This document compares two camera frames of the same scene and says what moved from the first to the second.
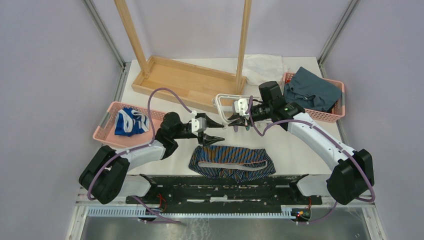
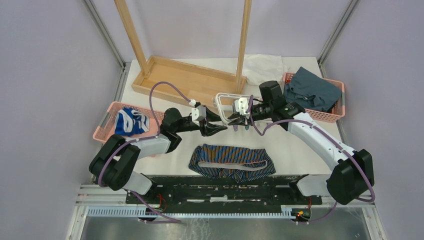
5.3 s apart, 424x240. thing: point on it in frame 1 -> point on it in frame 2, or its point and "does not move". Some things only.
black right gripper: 238,122 does not move
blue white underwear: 129,122 does not move
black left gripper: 206,139 -> 208,129
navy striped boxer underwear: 237,164 does not move
